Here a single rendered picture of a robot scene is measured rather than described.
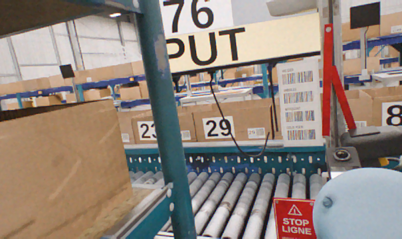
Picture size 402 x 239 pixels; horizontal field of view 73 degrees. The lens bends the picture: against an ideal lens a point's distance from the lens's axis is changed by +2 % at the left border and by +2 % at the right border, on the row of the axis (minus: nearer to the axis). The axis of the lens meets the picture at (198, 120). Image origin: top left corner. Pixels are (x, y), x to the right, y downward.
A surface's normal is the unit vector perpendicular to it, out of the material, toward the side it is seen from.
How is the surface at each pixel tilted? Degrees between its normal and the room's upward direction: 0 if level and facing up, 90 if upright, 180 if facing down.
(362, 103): 90
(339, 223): 58
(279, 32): 86
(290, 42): 86
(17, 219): 91
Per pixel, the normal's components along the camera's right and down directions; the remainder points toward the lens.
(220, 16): -0.04, 0.11
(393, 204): -0.46, -0.33
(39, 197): 0.92, -0.05
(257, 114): -0.36, 0.22
